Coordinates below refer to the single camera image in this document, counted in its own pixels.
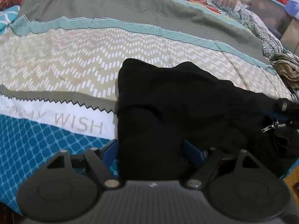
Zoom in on black pants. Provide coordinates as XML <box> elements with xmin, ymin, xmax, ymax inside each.
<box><xmin>117</xmin><ymin>59</ymin><xmax>298</xmax><ymax>181</ymax></box>

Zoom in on patterned teal beige bedsheet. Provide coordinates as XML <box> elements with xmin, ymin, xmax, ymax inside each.
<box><xmin>1</xmin><ymin>0</ymin><xmax>295</xmax><ymax>212</ymax></box>

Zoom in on olive crumpled clothes pile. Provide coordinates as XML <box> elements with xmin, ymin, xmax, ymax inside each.
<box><xmin>271</xmin><ymin>53</ymin><xmax>298</xmax><ymax>90</ymax></box>

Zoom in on black white floral blanket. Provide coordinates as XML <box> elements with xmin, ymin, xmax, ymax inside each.
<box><xmin>206</xmin><ymin>0</ymin><xmax>283</xmax><ymax>59</ymax></box>

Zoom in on brown cardboard box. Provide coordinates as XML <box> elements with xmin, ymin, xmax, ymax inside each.
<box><xmin>280</xmin><ymin>19</ymin><xmax>299</xmax><ymax>56</ymax></box>

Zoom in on teal white patterned pillow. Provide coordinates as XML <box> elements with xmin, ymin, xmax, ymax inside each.
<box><xmin>0</xmin><ymin>5</ymin><xmax>21</xmax><ymax>35</ymax></box>

